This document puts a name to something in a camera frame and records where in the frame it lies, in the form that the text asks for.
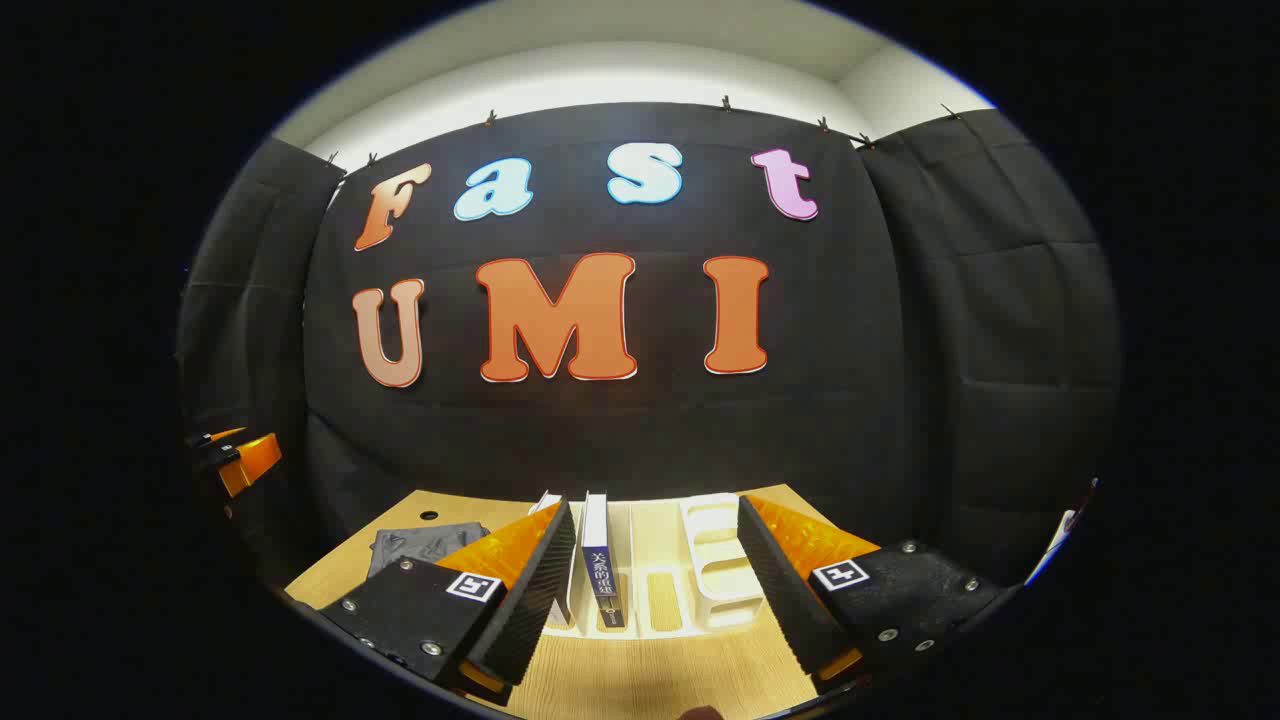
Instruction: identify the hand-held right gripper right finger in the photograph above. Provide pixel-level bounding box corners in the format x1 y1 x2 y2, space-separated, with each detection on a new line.
737 493 1004 693

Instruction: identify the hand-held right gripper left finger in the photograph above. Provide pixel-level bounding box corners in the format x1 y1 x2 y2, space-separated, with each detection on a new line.
320 497 579 706

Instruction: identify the white bookshelf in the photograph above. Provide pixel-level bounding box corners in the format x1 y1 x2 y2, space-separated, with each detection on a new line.
540 490 771 641

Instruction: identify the blue spine book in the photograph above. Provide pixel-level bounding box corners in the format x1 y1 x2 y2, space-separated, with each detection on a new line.
582 491 627 629

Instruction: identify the portrait cover book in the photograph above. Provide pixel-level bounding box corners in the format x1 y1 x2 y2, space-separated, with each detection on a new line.
528 490 576 626

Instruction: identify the grey schoolbag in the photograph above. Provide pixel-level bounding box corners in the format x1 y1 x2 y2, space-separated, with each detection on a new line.
367 522 491 579

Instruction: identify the black backdrop cloth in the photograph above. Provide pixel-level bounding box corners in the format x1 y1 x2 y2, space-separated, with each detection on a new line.
178 103 1121 591

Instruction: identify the white side desk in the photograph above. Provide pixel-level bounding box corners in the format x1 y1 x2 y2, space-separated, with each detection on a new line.
1028 478 1099 586

